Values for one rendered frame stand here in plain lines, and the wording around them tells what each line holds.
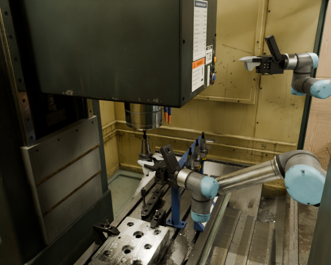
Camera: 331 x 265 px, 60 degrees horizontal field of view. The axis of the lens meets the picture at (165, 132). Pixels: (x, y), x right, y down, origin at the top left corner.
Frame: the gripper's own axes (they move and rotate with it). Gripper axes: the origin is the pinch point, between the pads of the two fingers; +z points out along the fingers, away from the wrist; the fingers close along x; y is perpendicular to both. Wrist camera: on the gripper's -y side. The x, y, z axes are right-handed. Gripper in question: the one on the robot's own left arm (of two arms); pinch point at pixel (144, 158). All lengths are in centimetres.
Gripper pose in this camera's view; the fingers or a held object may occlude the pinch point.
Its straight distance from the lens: 125.5
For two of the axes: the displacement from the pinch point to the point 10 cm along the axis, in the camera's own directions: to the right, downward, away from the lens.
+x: 6.3, -3.0, 7.1
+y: 0.1, 9.3, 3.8
